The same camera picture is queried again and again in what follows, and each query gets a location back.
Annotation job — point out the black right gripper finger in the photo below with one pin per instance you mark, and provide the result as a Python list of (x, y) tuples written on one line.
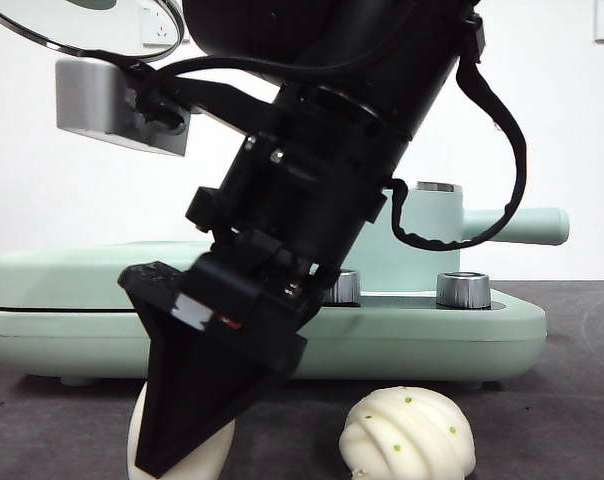
[(182, 390)]

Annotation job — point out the smooth white steamed bun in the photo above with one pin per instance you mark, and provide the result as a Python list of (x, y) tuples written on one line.
[(207, 450)]

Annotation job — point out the pleated white bun green specks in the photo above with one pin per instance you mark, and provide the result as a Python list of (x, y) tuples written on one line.
[(407, 435)]

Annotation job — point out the glass lid with green knob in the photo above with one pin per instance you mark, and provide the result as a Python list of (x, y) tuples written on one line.
[(57, 25)]

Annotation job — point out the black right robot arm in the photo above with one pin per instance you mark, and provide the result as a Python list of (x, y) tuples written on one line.
[(357, 50)]

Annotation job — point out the silver control knob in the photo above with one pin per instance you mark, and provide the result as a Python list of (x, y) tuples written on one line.
[(463, 290), (347, 287)]

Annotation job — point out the mint green steel-lined saucepan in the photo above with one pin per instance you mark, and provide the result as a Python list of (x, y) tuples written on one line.
[(432, 210)]

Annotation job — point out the mint green griddle cover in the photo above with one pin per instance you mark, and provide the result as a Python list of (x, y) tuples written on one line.
[(57, 280)]

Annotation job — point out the mint green breakfast machine base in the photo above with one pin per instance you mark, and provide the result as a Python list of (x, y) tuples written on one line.
[(432, 345)]

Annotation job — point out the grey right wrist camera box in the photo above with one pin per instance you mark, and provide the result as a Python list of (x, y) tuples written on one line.
[(92, 95)]

